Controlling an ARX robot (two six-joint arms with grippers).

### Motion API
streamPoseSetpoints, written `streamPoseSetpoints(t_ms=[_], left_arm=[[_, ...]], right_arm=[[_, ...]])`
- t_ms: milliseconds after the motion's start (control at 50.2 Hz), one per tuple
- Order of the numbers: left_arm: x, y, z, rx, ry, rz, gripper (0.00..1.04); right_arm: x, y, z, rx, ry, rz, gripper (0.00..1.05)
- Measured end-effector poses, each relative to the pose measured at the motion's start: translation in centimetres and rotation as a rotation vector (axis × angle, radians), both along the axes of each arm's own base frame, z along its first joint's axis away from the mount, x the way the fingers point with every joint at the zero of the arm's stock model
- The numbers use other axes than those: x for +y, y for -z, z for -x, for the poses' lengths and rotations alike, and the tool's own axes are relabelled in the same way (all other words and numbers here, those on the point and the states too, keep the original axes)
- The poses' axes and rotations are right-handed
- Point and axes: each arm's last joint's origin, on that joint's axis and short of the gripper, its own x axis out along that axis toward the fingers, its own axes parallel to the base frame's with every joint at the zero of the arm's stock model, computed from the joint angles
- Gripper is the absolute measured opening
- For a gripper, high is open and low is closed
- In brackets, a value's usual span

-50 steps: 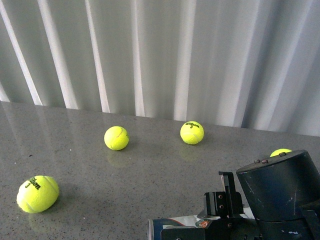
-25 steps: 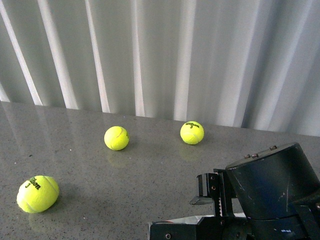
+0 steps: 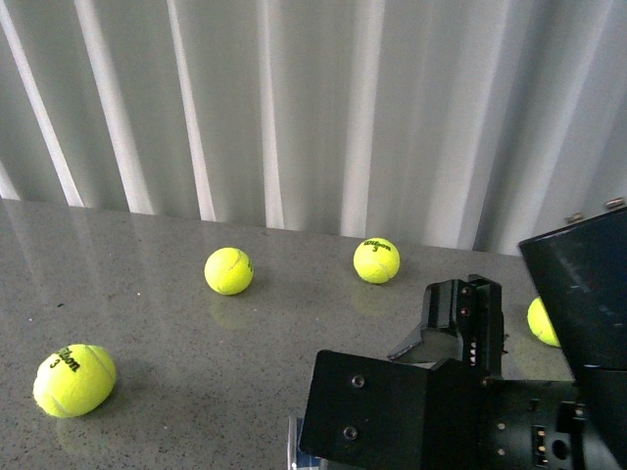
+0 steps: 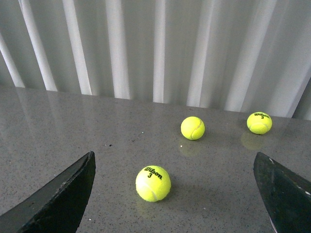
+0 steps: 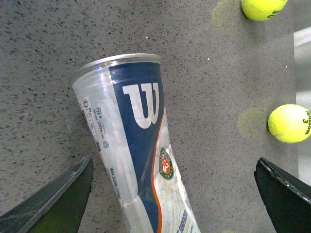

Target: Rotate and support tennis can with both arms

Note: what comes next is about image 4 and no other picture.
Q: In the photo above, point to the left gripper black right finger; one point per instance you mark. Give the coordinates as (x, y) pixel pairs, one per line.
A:
(285, 194)

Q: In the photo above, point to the white pleated curtain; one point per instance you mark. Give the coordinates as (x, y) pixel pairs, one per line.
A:
(235, 55)

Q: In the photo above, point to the tennis ball Wilson back centre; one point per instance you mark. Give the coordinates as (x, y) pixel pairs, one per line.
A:
(259, 123)

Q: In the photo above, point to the tennis ball front left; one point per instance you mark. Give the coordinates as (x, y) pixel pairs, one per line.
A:
(153, 183)

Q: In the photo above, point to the tennis ball plain back left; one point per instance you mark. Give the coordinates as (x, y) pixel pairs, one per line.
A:
(192, 128)

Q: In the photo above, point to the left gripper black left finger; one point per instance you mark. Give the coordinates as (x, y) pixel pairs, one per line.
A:
(58, 206)

